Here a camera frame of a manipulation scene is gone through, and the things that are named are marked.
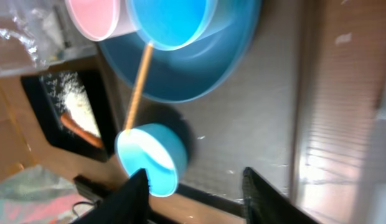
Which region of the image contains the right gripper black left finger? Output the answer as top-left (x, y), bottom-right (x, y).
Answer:
top-left (73, 169), bottom-right (149, 224)

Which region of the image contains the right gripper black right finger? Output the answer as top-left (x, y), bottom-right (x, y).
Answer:
top-left (242, 167), bottom-right (317, 224)

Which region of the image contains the orange carrot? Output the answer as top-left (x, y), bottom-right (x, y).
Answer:
top-left (60, 113), bottom-right (103, 149)

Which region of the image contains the wooden chopstick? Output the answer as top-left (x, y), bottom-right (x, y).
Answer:
top-left (125, 42), bottom-right (153, 134)

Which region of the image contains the pile of white rice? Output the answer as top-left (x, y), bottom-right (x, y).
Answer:
top-left (40, 71), bottom-right (101, 138)

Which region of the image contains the grey dishwasher rack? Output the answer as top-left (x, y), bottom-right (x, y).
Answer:
top-left (352, 81), bottom-right (386, 223)

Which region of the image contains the black waste tray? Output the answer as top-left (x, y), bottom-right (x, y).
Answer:
top-left (21, 70), bottom-right (116, 162)

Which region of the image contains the brown plastic tray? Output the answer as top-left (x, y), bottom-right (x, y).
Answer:
top-left (96, 0), bottom-right (315, 218)

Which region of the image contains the dark blue plate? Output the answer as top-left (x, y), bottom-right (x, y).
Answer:
top-left (98, 0), bottom-right (262, 103)

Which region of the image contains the light blue cup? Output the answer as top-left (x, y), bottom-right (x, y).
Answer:
top-left (126, 0), bottom-right (240, 51)

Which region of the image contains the pink cup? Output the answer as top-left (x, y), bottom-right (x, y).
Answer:
top-left (65, 0), bottom-right (137, 42)

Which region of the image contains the clear plastic bin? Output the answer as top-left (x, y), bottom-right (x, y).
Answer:
top-left (0, 0), bottom-right (97, 78)

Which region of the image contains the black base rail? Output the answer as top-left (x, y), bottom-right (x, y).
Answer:
top-left (73, 175), bottom-right (245, 224)

